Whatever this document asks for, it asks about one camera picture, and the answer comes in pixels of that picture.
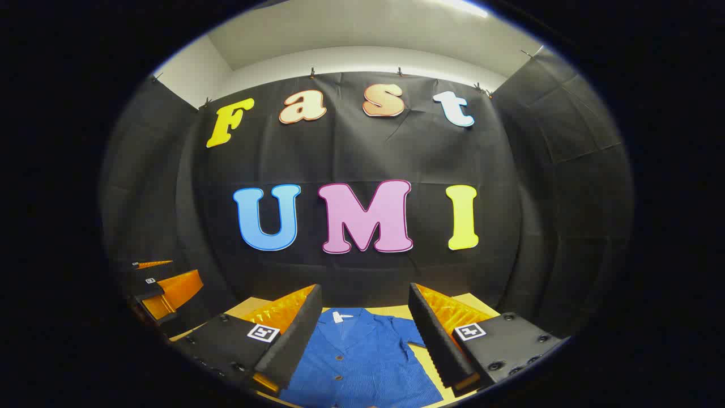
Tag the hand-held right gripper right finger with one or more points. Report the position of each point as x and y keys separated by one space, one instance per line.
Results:
x=436 y=340

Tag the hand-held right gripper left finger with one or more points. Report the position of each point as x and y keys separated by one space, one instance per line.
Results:
x=294 y=345

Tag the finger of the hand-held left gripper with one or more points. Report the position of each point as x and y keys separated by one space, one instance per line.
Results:
x=156 y=264
x=181 y=286

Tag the blue button shirt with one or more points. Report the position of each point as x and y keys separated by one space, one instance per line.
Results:
x=362 y=362

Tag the black backdrop cloth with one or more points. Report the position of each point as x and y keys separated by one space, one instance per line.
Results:
x=368 y=153

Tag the row of small cloth clips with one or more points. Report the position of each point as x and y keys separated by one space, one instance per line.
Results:
x=312 y=73

